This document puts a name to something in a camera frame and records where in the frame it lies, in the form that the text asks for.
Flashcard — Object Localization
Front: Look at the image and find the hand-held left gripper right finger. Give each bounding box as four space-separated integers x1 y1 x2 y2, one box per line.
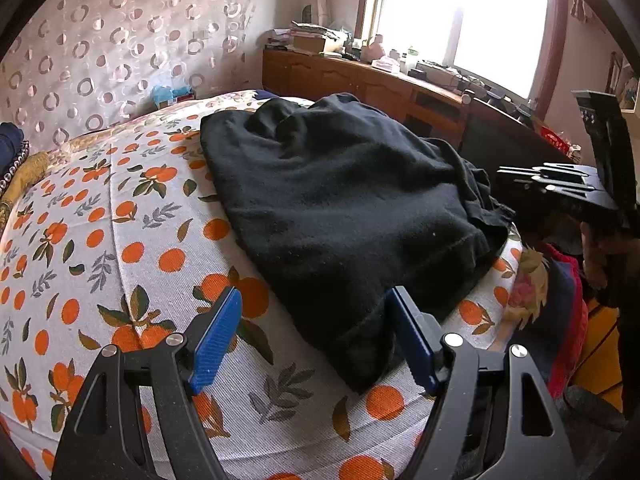
384 286 576 480

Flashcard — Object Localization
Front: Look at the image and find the bright window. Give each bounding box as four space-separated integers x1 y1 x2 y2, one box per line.
357 0 568 106

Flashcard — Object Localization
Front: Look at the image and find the grey desktop device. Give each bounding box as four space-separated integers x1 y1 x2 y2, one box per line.
415 60 467 87

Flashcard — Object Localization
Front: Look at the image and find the person's right hand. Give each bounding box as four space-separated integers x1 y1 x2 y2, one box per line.
580 221 624 306

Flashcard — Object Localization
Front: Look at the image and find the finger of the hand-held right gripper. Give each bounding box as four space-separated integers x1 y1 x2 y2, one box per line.
522 181 618 222
496 161 602 187

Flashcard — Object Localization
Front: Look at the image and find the black printed T-shirt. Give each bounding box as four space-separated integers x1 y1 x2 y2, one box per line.
200 92 518 396

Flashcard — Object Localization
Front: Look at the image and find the circle pattern curtain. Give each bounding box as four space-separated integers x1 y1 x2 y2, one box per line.
0 0 271 153

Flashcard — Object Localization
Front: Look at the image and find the long wooden cabinet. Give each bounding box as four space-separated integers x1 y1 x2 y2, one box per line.
262 49 471 152

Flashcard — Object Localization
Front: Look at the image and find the blue tissue box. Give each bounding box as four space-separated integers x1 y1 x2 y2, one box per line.
152 85 197 107

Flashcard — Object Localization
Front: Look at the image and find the red basket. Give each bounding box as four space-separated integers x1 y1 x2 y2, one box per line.
541 127 582 162

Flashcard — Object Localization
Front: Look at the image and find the red cloth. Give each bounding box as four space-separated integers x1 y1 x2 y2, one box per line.
542 242 592 402

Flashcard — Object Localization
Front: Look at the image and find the framed wall picture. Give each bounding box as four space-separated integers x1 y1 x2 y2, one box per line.
606 51 640 112

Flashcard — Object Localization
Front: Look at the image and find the yellow brocade cloth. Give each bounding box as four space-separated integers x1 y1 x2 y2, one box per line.
0 151 52 226

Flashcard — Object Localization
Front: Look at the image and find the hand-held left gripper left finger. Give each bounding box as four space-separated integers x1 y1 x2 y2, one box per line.
51 285 244 480

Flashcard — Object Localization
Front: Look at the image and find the stack of papers and books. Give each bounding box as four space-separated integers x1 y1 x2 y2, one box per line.
267 20 352 57

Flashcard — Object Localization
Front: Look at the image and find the dark flat panel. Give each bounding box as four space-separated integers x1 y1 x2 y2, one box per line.
459 97 572 173

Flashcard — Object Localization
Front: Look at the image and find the orange fruit print bed sheet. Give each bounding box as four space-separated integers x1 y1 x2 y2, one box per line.
0 97 526 480

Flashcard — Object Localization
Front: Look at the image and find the navy blue garment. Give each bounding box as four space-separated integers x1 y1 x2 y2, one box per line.
0 122 25 166

